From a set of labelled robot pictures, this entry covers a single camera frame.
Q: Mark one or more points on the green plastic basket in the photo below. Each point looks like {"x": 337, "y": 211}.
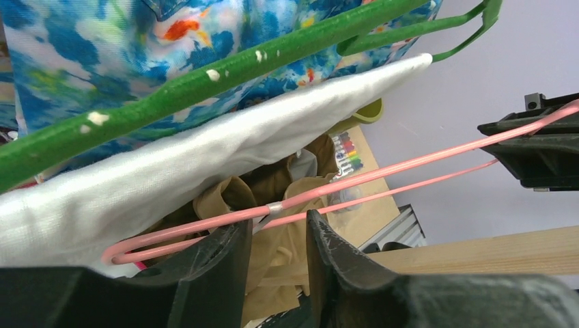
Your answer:
{"x": 368, "y": 114}

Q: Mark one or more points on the marker pen box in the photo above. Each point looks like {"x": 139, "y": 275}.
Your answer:
{"x": 346, "y": 156}

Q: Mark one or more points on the green plastic hanger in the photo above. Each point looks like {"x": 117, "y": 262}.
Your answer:
{"x": 351, "y": 32}

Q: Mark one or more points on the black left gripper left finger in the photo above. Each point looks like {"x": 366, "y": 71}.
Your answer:
{"x": 201, "y": 286}

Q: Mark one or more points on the wooden clothes rack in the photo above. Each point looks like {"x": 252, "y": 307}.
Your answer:
{"x": 548, "y": 252}

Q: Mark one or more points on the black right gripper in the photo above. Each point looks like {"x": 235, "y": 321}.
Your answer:
{"x": 546, "y": 160}

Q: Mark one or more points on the blue floral garment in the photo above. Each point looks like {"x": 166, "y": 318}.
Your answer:
{"x": 60, "y": 59}

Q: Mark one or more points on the white garment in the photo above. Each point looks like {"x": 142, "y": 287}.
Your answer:
{"x": 72, "y": 218}

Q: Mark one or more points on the small clear plastic cup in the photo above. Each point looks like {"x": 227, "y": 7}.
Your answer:
{"x": 345, "y": 195}

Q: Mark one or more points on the pink wire hanger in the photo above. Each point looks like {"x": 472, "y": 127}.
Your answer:
{"x": 122, "y": 252}

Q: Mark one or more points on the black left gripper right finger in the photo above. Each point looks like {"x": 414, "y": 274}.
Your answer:
{"x": 349, "y": 289}

